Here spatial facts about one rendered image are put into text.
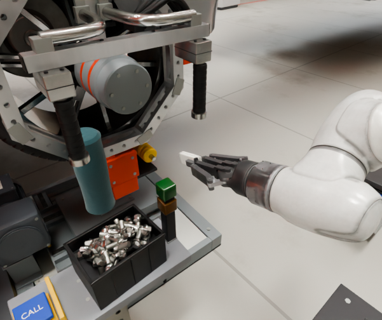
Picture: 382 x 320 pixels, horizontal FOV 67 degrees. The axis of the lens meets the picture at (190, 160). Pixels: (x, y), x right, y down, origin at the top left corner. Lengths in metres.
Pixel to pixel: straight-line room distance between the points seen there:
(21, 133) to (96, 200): 0.26
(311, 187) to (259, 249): 0.98
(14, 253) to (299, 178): 0.97
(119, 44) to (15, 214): 0.72
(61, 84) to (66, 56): 0.06
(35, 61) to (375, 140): 0.58
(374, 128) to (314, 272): 0.99
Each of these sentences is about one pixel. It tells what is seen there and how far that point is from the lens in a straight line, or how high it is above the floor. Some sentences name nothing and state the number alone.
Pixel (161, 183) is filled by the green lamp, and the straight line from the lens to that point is 0.72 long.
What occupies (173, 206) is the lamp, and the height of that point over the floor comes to 0.59.
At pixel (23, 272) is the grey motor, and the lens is 1.35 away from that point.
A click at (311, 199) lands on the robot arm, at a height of 0.82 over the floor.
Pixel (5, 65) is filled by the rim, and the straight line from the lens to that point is 0.90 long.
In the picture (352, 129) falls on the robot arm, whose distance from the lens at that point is 0.54.
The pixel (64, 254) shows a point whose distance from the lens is 1.28.
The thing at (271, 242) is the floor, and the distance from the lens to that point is 1.48.
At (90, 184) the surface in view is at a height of 0.61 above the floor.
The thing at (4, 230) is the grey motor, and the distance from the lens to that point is 1.13.
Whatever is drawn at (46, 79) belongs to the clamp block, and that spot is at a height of 0.94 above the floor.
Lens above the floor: 1.13
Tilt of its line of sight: 37 degrees down
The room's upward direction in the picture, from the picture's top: straight up
